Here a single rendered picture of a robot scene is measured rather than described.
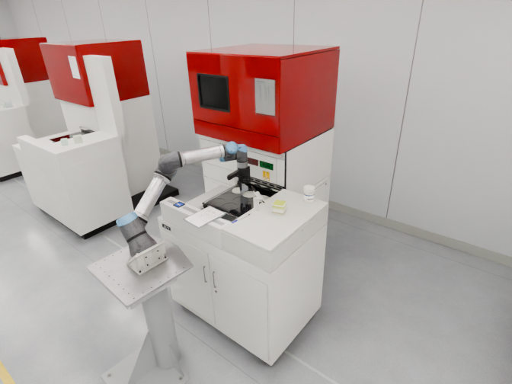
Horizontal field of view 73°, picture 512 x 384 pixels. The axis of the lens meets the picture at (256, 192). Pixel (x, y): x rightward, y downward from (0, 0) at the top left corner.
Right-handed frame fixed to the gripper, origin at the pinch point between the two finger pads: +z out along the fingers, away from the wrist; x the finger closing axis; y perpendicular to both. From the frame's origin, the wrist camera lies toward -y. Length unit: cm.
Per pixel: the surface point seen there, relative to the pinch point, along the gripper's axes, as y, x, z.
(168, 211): -47, -22, 0
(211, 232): -17, -48, 0
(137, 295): -51, -87, 9
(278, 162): 26.4, -2.7, -23.1
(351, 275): 92, 13, 91
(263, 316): 11, -72, 44
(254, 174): 10.1, 11.4, -9.1
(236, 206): -2.9, -17.0, 1.4
